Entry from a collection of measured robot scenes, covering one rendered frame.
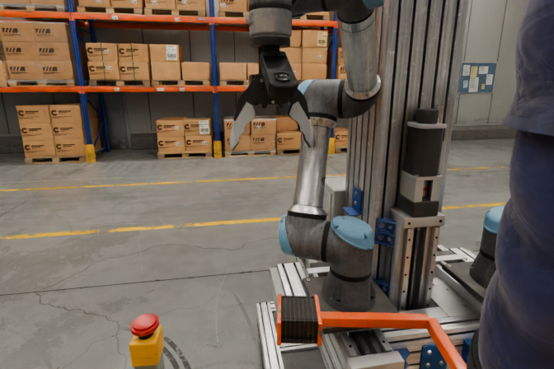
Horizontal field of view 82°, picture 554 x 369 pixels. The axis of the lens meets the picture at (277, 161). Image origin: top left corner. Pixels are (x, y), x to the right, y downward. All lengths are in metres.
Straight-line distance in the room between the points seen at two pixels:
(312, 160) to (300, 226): 0.19
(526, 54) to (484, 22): 11.14
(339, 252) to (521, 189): 0.59
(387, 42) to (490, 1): 10.71
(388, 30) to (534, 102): 0.70
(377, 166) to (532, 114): 0.72
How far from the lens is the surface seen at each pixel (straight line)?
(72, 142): 8.12
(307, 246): 0.91
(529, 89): 0.39
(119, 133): 9.08
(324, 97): 0.95
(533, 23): 0.38
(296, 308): 0.69
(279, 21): 0.58
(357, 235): 0.88
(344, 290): 0.95
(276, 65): 0.54
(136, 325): 0.99
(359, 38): 0.73
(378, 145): 1.03
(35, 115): 8.33
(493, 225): 1.16
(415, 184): 1.02
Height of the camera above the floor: 1.64
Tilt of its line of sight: 14 degrees down
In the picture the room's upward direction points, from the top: straight up
